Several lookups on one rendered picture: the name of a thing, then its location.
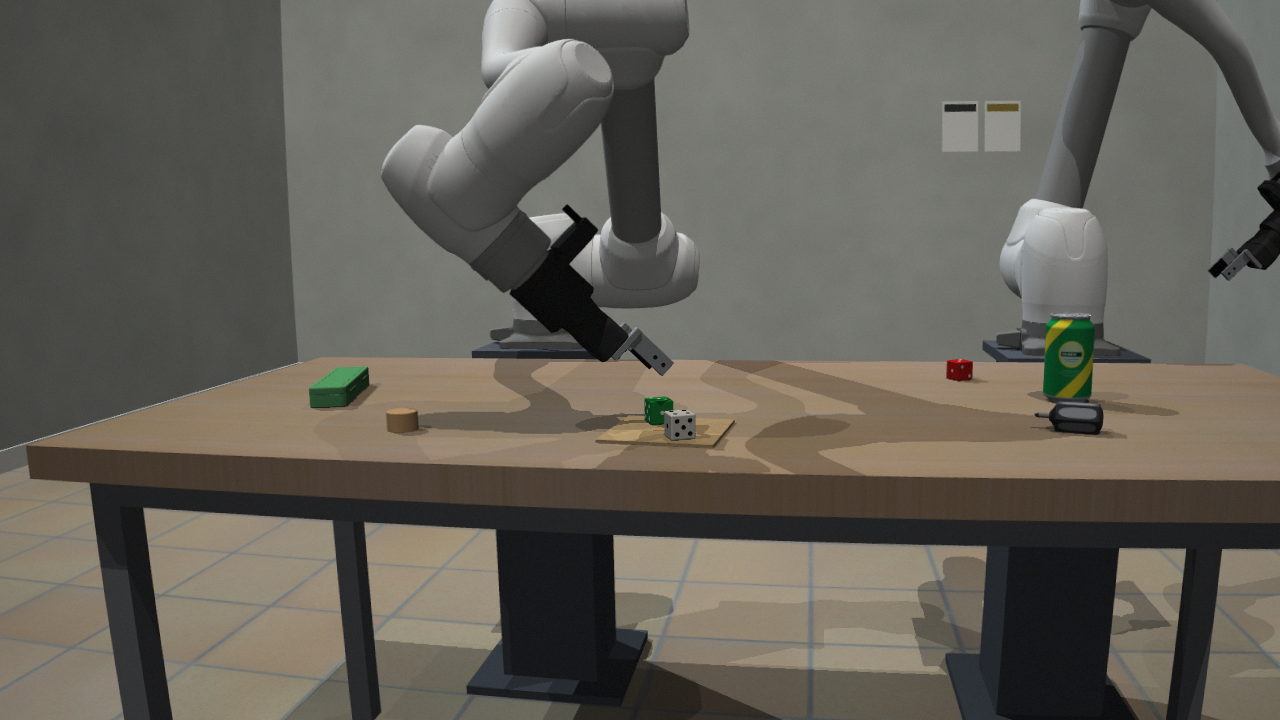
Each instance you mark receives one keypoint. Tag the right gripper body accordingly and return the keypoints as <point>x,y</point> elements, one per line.
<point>546,285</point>

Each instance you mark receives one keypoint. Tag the red die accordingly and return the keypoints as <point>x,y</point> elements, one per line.
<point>959,369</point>

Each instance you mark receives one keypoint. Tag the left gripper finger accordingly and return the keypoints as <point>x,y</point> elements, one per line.
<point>1238,263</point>
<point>1223,262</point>

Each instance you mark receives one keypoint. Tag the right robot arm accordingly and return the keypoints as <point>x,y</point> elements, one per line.
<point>463,191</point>

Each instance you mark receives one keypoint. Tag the green die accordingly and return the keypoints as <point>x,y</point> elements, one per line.
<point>655,408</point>

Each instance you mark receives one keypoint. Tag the tan mat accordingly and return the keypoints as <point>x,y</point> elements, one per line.
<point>634,430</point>

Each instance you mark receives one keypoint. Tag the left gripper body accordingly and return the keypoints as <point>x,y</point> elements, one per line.
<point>1265,245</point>

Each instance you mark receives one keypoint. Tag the white die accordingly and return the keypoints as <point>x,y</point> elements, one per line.
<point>679,424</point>

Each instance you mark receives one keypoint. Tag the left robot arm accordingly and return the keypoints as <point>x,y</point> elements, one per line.
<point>1064,263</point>

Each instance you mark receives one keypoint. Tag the tan short cylinder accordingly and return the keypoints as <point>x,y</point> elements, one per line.
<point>402,420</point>

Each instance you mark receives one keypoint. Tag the green soda can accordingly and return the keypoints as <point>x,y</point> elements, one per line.
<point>1068,363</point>

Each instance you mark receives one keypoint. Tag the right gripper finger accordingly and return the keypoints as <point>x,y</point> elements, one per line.
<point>647,350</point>
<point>627,329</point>

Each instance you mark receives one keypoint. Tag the green rounded box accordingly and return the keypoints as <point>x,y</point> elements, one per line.
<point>336,389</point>

